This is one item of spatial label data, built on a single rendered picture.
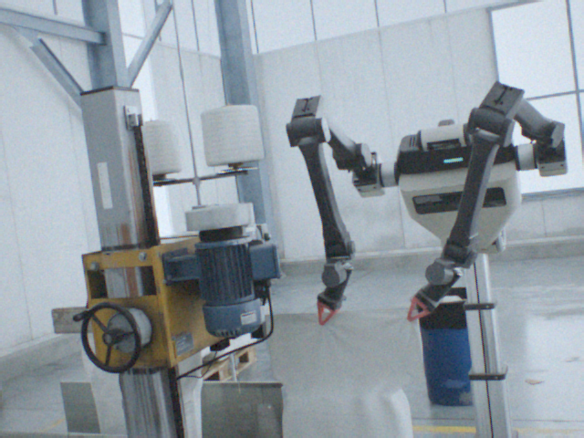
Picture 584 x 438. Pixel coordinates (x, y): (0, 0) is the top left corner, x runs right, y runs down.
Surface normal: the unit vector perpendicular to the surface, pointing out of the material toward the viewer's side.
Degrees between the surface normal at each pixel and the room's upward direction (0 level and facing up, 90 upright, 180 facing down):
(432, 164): 130
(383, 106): 90
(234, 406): 90
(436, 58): 90
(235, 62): 90
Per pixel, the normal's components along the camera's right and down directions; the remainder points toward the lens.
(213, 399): -0.39, 0.10
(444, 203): -0.22, 0.71
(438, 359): -0.64, 0.17
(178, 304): 0.91, -0.10
